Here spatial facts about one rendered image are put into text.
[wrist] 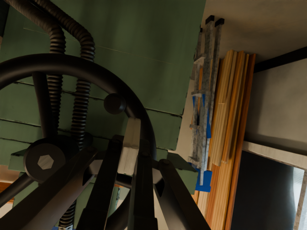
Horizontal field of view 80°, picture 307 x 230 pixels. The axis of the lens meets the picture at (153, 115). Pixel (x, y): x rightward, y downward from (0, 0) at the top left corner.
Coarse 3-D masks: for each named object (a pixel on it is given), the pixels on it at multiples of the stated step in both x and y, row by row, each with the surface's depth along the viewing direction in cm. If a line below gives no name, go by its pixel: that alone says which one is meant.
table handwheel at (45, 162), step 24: (0, 72) 24; (24, 72) 24; (48, 72) 25; (72, 72) 25; (96, 72) 25; (48, 96) 26; (48, 120) 25; (144, 120) 26; (48, 144) 23; (72, 144) 26; (24, 168) 24; (48, 168) 23; (120, 216) 26
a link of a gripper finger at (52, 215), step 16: (80, 160) 13; (64, 176) 11; (80, 176) 13; (32, 192) 10; (48, 192) 10; (64, 192) 11; (80, 192) 13; (16, 208) 9; (32, 208) 9; (48, 208) 10; (64, 208) 12; (0, 224) 8; (16, 224) 8; (32, 224) 9; (48, 224) 10
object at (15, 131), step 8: (0, 120) 41; (0, 128) 41; (8, 128) 41; (16, 128) 41; (24, 128) 42; (32, 128) 42; (40, 128) 42; (0, 136) 41; (8, 136) 41; (16, 136) 42; (24, 136) 42; (32, 136) 42; (40, 136) 42; (96, 144) 44; (104, 144) 44; (160, 152) 45
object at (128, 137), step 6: (132, 120) 21; (132, 126) 20; (126, 132) 19; (132, 132) 19; (126, 138) 17; (126, 144) 16; (126, 150) 16; (126, 156) 16; (120, 162) 16; (126, 162) 17; (120, 168) 17
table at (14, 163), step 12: (0, 144) 41; (12, 144) 41; (24, 144) 42; (0, 156) 41; (12, 156) 33; (168, 156) 59; (180, 156) 64; (12, 168) 33; (180, 168) 46; (192, 168) 49; (192, 180) 46; (192, 192) 46
